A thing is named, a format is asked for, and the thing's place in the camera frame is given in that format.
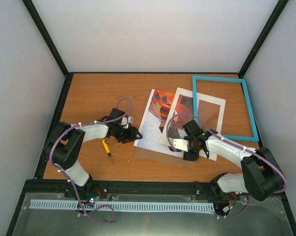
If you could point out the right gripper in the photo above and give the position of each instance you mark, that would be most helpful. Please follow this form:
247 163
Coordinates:
193 157

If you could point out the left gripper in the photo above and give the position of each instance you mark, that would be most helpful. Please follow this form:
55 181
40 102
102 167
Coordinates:
131 136

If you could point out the white mat board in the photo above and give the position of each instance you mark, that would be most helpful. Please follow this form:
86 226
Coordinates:
210 109

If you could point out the yellow handled screwdriver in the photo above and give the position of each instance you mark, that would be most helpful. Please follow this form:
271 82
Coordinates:
105 145

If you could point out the hot air balloon photo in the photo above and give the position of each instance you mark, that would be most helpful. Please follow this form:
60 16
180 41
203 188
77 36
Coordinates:
151 128

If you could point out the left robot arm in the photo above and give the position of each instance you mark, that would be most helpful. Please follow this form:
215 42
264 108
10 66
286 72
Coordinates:
63 146

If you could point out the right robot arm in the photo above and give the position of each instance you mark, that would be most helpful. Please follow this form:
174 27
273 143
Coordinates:
260 176

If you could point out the small lit circuit board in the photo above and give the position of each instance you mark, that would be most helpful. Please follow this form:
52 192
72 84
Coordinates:
94 195

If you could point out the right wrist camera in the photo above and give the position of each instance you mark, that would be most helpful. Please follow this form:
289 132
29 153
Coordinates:
180 145

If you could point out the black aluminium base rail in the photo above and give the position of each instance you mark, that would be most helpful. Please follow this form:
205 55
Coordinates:
199 190

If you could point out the blue slotted cable duct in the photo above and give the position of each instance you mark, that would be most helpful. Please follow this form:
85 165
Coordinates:
124 206

